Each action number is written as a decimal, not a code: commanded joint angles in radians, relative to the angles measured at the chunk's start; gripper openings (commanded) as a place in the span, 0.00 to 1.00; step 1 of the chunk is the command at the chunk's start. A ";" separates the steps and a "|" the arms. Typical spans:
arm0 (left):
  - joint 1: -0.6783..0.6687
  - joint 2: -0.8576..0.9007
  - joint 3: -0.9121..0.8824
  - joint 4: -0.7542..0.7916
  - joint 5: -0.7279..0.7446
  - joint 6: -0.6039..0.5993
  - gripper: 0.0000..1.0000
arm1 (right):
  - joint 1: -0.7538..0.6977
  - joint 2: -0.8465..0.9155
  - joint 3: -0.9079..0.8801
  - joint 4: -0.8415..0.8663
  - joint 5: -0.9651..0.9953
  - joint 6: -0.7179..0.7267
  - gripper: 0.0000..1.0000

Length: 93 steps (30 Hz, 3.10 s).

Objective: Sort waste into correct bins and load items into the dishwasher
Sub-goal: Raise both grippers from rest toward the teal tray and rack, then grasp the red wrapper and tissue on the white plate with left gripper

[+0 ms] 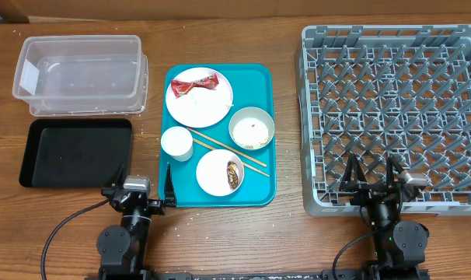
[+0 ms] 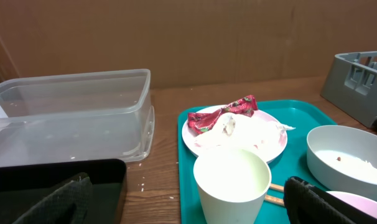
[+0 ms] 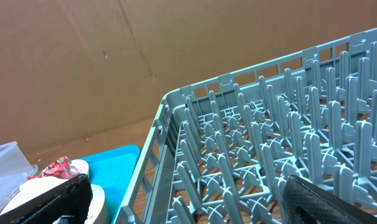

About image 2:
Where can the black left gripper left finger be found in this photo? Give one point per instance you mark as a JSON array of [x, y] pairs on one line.
[[67, 203]]

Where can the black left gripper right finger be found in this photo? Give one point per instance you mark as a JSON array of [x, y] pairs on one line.
[[308, 204]]

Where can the leftover white rice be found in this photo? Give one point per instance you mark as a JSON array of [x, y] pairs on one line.
[[350, 165]]

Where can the grey bowl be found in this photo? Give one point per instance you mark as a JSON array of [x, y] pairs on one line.
[[352, 141]]

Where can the small pink bowl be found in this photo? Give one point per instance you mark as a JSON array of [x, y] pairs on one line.
[[364, 204]]

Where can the white paper cup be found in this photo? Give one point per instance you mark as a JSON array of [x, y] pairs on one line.
[[232, 185]]

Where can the white napkin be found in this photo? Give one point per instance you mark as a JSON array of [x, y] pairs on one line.
[[239, 130]]

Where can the large white pink-rimmed plate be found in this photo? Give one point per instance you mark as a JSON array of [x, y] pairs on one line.
[[188, 136]]

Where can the red candy wrapper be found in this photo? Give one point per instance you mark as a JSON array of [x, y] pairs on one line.
[[203, 122]]

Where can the black food waste tray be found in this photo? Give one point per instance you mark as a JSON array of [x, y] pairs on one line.
[[21, 187]]

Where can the clear plastic waste bin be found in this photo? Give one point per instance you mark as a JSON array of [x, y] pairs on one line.
[[76, 117]]

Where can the grey dishwasher rack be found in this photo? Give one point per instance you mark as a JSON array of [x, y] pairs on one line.
[[351, 85]]

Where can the upper wooden chopstick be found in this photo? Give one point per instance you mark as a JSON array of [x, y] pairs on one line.
[[276, 187]]

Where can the wooden chopstick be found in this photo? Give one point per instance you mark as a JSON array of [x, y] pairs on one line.
[[276, 187], [274, 200]]

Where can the lower wooden chopstick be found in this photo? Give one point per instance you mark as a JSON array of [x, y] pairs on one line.
[[274, 200]]

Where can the teal serving tray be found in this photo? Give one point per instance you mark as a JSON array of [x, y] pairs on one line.
[[292, 161]]

